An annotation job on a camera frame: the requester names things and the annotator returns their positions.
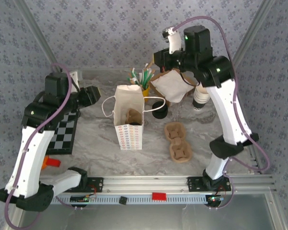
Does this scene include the stack of brown pulp cup carriers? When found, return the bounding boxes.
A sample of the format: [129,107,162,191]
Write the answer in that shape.
[164,121,194,163]

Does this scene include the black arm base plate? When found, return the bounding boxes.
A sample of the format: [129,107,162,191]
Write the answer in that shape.
[60,177,104,193]
[187,176,231,192]

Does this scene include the small red block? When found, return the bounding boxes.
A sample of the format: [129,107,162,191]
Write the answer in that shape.
[42,155,62,170]

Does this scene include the brown pulp cup carrier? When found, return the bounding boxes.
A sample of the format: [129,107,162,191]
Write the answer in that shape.
[126,108,142,125]

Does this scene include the grey slotted cable duct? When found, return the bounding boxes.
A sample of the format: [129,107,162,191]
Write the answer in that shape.
[50,195,209,206]

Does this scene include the circuit board with green light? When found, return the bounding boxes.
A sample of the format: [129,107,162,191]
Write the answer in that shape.
[70,195,96,204]
[206,195,225,206]

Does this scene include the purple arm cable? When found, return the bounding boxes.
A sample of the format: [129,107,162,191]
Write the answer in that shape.
[4,62,81,228]
[173,16,271,209]

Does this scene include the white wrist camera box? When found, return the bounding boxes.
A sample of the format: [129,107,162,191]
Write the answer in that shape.
[69,70,84,91]
[162,26,183,55]

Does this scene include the aluminium side rail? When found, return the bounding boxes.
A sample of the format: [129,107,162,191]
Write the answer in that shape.
[230,69,264,174]

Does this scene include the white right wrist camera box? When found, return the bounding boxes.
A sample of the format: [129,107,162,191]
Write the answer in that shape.
[162,26,183,55]

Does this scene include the wooden stirrer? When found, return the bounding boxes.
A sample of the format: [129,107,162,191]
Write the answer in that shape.
[147,69,156,84]

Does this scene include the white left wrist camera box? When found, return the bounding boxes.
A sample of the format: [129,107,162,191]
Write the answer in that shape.
[69,70,84,91]

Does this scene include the stack of black cup lids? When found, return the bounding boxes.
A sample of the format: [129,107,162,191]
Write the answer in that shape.
[152,101,168,120]

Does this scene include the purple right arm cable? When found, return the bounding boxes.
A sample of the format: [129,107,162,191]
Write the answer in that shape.
[173,16,271,209]

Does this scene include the aluminium frame post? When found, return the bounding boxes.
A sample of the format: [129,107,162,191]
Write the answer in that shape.
[14,0,63,74]
[230,0,277,72]

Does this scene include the aluminium frame rail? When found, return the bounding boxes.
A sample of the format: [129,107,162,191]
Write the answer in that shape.
[38,174,277,194]

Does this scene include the white paper bag flower print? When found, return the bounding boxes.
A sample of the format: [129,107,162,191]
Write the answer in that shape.
[102,85,166,150]

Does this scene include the white paper napkin pile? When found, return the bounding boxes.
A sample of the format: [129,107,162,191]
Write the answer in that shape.
[150,69,195,107]

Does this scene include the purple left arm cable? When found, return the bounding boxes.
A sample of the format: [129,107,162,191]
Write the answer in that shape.
[4,62,81,228]

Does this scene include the green wrapped straw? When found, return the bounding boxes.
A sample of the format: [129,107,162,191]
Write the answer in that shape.
[140,68,152,91]

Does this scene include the red plastic block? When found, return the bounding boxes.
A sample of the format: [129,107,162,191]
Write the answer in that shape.
[152,192,167,201]

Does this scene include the stack of paper cups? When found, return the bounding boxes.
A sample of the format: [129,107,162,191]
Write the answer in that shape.
[192,85,210,112]

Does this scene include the black and grey chessboard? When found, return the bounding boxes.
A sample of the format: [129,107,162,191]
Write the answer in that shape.
[46,112,80,155]

